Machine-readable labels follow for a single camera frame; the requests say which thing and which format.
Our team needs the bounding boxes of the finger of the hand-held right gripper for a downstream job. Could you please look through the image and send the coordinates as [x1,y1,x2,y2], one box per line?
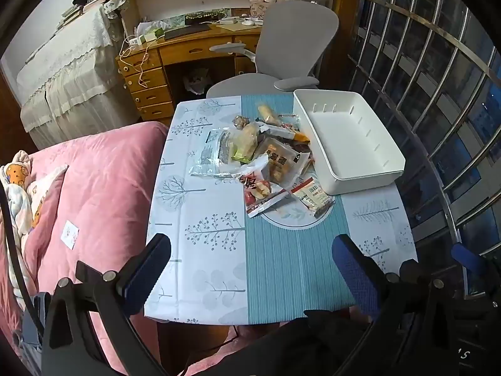
[450,243,488,279]

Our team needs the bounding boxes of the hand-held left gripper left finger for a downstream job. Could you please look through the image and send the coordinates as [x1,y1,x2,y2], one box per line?
[41,233,173,376]

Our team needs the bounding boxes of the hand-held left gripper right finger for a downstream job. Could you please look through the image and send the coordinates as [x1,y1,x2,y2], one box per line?
[332,234,462,376]

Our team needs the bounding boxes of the small red edged packet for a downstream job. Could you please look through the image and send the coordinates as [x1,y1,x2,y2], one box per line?
[290,178,335,218]

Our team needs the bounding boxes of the red white snack packet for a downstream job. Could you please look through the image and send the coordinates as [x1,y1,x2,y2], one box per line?
[239,157,288,218]

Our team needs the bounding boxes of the clear cracker packet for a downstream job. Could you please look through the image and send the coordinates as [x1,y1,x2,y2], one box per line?
[254,137,314,185]

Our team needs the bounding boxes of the dark brown biscuit packet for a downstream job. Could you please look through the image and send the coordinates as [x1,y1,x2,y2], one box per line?
[292,143,314,161]

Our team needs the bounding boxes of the white plastic bin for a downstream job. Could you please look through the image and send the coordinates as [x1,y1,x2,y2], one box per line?
[293,89,405,196]

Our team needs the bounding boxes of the orange white snack packet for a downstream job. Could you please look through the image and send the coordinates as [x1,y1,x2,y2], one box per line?
[260,121,310,142]

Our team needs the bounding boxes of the metal window grille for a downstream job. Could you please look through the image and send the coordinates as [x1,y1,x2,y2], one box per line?
[346,0,501,294]

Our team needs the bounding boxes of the small white card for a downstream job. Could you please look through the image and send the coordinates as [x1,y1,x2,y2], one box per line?
[62,220,81,249]

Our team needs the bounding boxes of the pink blanket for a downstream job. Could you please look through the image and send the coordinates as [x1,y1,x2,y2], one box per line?
[0,121,251,376]

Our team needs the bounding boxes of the cartoon print pillow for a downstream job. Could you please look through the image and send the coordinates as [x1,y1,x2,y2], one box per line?
[0,151,69,310]

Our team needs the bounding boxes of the crumpled grey plastic bag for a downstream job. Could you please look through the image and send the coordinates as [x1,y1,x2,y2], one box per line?
[183,68,212,95]

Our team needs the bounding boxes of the wooden desk with drawers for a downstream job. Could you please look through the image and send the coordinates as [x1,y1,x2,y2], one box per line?
[115,19,267,122]

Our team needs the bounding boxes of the black keyboard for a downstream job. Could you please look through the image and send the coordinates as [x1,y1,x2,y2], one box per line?
[163,23,212,40]

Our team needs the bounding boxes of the white plastic bag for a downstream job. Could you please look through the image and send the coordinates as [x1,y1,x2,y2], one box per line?
[134,19,169,36]

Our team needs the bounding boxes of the grey office chair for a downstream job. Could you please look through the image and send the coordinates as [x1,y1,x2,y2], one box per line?
[205,0,340,99]

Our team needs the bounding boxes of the floral fabric bag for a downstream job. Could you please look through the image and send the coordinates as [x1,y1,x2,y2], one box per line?
[102,0,131,20]

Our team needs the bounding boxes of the stack of books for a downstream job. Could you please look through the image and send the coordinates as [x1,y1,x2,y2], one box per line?
[59,0,106,28]

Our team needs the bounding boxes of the pink box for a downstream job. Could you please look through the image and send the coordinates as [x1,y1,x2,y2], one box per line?
[249,0,272,18]

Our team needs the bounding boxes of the black cable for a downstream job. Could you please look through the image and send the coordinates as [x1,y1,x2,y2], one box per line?
[0,182,45,337]

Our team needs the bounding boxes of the white cables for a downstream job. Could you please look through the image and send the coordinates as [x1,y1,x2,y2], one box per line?
[118,35,151,89]

